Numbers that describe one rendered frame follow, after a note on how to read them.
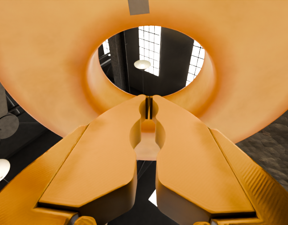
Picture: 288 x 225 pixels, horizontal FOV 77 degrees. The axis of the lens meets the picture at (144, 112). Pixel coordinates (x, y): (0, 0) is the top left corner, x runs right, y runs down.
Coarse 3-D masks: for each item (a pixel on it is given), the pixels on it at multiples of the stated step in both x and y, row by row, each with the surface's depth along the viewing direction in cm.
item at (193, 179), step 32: (160, 96) 11; (160, 128) 9; (192, 128) 8; (160, 160) 7; (192, 160) 7; (224, 160) 7; (160, 192) 6; (192, 192) 6; (224, 192) 6; (192, 224) 6
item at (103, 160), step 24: (144, 96) 11; (96, 120) 9; (120, 120) 9; (144, 120) 11; (96, 144) 7; (120, 144) 7; (72, 168) 6; (96, 168) 6; (120, 168) 6; (48, 192) 6; (72, 192) 6; (96, 192) 6; (120, 192) 6; (96, 216) 6
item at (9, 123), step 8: (0, 88) 207; (0, 96) 209; (0, 104) 212; (0, 112) 214; (8, 112) 237; (0, 120) 222; (8, 120) 231; (16, 120) 242; (0, 128) 225; (8, 128) 234; (16, 128) 245; (0, 136) 227; (8, 136) 237
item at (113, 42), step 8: (120, 32) 422; (112, 40) 411; (120, 40) 436; (112, 48) 428; (120, 48) 449; (112, 56) 446; (120, 56) 462; (112, 64) 465; (120, 64) 475; (120, 72) 490; (120, 80) 486; (128, 80) 516; (120, 88) 510; (128, 88) 539
